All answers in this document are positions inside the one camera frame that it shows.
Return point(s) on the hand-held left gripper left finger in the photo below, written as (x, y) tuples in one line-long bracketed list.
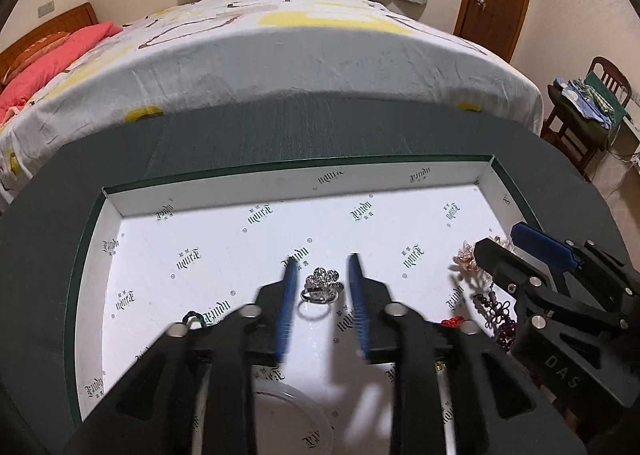
[(287, 315)]

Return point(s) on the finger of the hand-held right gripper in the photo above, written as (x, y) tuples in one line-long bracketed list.
[(505, 270), (545, 247)]

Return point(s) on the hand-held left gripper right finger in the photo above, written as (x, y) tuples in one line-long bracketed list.
[(359, 305)]

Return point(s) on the pearl cluster brooch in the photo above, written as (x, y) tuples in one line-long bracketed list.
[(467, 260)]

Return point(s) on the white jade bangle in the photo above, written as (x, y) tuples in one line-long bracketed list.
[(312, 410)]

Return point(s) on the green cardboard box white inside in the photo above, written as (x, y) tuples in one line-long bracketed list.
[(210, 245)]

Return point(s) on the wooden chair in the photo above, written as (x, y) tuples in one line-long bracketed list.
[(565, 135)]

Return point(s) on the pile of clothes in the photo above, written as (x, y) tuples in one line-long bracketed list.
[(585, 105)]

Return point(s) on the bed with patterned sheet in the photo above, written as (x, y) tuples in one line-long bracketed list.
[(300, 55)]

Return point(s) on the pink pillow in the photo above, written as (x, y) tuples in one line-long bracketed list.
[(65, 52)]

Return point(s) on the orange pillow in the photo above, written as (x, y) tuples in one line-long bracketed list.
[(35, 50)]

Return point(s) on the wooden headboard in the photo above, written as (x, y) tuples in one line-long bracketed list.
[(60, 22)]

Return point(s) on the wall outlet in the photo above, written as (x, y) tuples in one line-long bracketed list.
[(45, 9)]

